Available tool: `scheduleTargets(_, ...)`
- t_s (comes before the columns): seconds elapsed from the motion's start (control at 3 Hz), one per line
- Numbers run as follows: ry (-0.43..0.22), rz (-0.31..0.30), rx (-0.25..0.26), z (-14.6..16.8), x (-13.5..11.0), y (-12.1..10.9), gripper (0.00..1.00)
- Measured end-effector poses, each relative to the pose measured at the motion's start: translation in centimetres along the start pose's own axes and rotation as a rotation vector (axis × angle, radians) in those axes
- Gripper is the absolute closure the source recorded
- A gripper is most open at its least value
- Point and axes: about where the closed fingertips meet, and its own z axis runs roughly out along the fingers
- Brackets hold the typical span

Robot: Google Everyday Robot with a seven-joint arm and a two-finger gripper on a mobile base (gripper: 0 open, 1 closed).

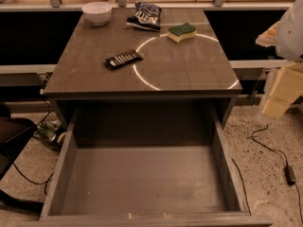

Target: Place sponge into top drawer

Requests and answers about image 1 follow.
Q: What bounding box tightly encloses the white bowl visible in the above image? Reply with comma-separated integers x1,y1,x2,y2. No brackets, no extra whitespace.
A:
82,2,112,26

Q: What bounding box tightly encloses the black cable on floor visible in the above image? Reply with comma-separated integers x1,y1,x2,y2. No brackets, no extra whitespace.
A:
11,162,55,197

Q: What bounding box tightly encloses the black power adapter with cable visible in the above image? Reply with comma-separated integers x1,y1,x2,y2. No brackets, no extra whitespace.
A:
251,125,303,224

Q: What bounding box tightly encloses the black chair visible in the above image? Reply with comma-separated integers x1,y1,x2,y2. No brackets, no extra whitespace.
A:
0,104,44,214

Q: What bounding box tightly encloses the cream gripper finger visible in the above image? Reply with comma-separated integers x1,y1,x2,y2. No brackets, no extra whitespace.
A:
256,22,279,47
261,62,303,118

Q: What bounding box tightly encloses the open grey top drawer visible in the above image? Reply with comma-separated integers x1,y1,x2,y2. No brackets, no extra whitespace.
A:
18,103,273,227

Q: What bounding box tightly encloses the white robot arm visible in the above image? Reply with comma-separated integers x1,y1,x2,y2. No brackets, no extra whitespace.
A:
256,0,303,118

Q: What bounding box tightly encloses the green and yellow sponge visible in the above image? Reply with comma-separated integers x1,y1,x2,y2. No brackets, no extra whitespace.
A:
167,23,197,43

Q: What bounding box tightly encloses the blue chip bag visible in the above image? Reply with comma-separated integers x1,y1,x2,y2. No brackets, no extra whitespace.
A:
126,2,162,31

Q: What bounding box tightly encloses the black chocolate bar wrapper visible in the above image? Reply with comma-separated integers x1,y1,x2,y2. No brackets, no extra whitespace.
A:
105,49,143,70

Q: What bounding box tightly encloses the wire basket with cans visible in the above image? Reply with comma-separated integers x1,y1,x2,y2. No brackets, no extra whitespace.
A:
33,112,66,151

